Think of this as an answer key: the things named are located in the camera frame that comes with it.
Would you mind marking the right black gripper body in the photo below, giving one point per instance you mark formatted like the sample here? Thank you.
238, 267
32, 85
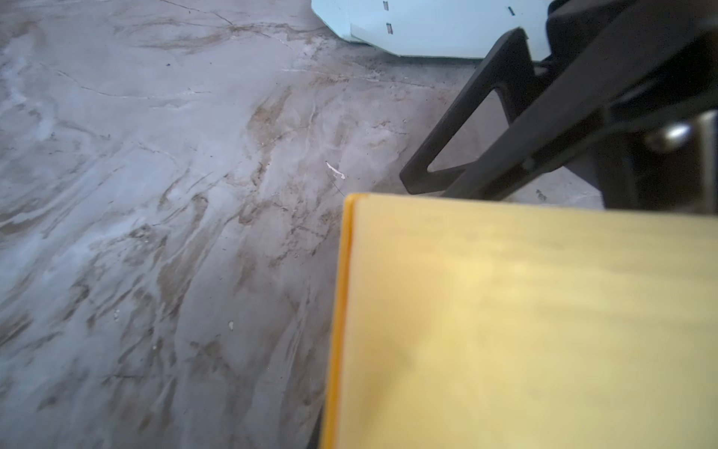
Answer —
650, 143

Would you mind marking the light blue flat paper box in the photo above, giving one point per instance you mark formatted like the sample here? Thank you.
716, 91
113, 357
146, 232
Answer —
465, 29

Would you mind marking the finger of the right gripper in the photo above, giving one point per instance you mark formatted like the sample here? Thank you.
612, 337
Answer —
507, 71
521, 154

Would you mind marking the yellow paper box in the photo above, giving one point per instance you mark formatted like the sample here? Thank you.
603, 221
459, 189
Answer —
469, 324

